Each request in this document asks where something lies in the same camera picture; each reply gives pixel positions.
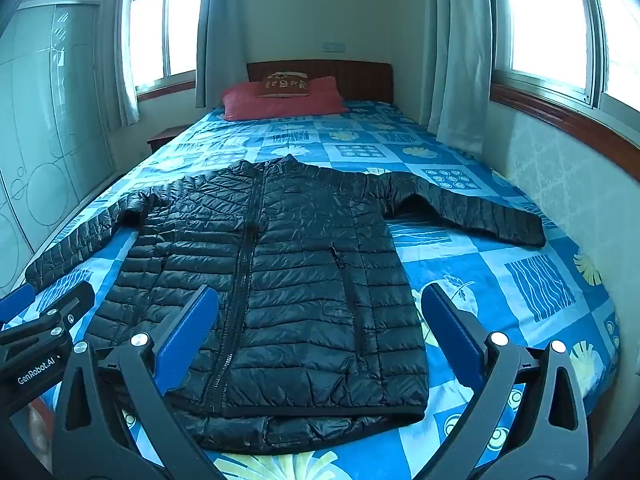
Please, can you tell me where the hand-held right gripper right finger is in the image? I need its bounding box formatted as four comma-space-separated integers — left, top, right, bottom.
421, 282, 591, 480

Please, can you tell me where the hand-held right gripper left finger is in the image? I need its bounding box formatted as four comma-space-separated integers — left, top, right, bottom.
52, 284, 231, 480

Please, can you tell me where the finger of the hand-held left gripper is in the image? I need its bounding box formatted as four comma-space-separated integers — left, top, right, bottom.
0, 289, 39, 327
34, 281, 96, 332

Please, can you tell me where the black puffer jacket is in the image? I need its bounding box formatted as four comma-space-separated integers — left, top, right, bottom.
25, 155, 547, 456

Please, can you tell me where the bed with blue patterned sheet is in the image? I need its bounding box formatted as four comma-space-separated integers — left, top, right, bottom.
25, 100, 621, 480

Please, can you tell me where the wooden nightstand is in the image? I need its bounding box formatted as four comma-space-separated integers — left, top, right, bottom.
146, 126, 188, 156

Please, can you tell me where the pale wardrobe with circle pattern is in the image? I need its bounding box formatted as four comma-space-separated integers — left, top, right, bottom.
0, 0, 126, 301

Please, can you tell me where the red pillow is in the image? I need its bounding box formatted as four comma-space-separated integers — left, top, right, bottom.
221, 76, 351, 122

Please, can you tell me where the white curtain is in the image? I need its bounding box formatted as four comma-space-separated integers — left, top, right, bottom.
97, 0, 141, 128

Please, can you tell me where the brown printed cushion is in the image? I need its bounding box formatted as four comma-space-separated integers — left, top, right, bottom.
257, 72, 311, 98

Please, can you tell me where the wooden headboard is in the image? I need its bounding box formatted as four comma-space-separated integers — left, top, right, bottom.
246, 60, 395, 106

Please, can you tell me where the pale curtain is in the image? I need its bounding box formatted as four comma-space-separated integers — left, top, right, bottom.
420, 0, 496, 146

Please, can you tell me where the grey curtain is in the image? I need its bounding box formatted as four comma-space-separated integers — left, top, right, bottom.
195, 0, 251, 111

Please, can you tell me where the window with wooden sill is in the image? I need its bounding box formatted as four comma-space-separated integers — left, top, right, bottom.
122, 0, 206, 103
487, 0, 640, 181

